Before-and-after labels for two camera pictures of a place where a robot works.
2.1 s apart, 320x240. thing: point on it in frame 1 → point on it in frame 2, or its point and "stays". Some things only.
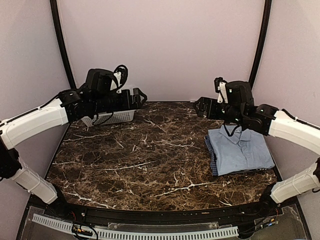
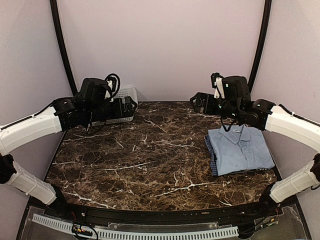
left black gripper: [128, 105] → [119, 112]
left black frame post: [61, 43] stays
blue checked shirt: [215, 174] stays
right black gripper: [204, 101] → [201, 96]
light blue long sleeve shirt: [236, 149] stays
